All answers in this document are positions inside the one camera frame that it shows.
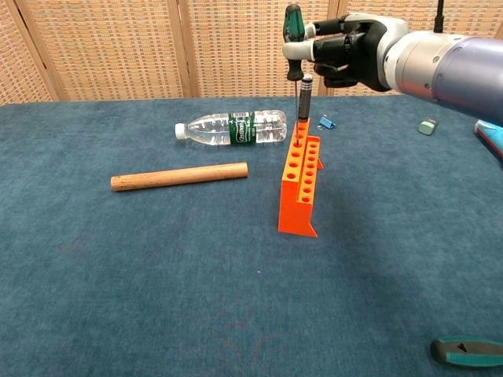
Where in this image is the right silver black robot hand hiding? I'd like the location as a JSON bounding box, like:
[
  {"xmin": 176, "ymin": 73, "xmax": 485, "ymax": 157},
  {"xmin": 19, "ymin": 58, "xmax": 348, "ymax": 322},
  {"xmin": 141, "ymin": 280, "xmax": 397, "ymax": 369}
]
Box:
[{"xmin": 282, "ymin": 13, "xmax": 409, "ymax": 93}]

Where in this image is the slim green black screwdriver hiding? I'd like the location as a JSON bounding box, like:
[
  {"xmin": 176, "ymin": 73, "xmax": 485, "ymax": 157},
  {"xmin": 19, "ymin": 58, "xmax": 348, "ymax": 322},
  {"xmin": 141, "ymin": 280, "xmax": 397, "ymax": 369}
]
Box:
[{"xmin": 283, "ymin": 3, "xmax": 307, "ymax": 148}]

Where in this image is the silver metal precision screwdriver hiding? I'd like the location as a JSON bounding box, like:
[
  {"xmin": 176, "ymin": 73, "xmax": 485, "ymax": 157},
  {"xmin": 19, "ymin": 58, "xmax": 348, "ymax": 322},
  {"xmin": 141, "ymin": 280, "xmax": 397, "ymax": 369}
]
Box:
[{"xmin": 297, "ymin": 73, "xmax": 314, "ymax": 122}]

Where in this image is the orange tool holder rack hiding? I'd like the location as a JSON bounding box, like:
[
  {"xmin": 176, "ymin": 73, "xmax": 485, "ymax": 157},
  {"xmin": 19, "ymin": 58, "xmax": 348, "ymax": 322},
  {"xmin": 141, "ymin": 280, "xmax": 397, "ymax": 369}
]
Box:
[{"xmin": 277, "ymin": 116, "xmax": 325, "ymax": 240}]

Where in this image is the large teal black screwdriver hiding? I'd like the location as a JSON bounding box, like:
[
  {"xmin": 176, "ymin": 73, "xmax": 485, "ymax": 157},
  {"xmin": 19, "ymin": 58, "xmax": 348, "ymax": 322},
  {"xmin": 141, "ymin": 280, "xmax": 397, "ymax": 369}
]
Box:
[{"xmin": 429, "ymin": 335, "xmax": 503, "ymax": 368}]

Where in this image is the small green eraser block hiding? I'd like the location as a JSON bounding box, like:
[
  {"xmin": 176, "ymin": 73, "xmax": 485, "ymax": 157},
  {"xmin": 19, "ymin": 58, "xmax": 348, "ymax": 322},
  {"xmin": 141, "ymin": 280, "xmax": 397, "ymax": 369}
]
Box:
[{"xmin": 417, "ymin": 119, "xmax": 439, "ymax": 137}]

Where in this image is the light blue cylindrical tube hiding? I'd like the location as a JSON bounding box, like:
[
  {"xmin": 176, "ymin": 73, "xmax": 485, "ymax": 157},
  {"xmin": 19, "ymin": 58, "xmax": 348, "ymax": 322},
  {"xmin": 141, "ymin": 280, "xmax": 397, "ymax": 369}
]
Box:
[{"xmin": 474, "ymin": 119, "xmax": 503, "ymax": 160}]

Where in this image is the clear plastic water bottle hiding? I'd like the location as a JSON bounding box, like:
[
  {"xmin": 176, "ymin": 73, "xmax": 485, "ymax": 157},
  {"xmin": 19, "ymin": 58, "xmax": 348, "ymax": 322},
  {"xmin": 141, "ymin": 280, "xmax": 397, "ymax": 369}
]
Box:
[{"xmin": 174, "ymin": 109, "xmax": 288, "ymax": 148}]

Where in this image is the wooden dowel rod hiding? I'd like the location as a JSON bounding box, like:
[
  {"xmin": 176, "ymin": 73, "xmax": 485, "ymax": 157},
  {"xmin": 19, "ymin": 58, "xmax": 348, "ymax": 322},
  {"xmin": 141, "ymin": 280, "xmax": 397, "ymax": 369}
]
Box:
[{"xmin": 110, "ymin": 162, "xmax": 249, "ymax": 192}]

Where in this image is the blue felt table mat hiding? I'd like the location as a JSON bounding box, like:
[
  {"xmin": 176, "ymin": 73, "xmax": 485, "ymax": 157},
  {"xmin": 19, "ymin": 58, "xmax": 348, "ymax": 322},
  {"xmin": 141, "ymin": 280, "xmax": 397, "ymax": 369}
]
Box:
[{"xmin": 0, "ymin": 91, "xmax": 503, "ymax": 377}]

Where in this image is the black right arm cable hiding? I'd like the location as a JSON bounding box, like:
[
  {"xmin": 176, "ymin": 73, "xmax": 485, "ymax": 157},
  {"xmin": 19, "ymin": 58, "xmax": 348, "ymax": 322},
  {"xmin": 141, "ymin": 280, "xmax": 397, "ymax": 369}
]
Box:
[{"xmin": 433, "ymin": 0, "xmax": 446, "ymax": 35}]

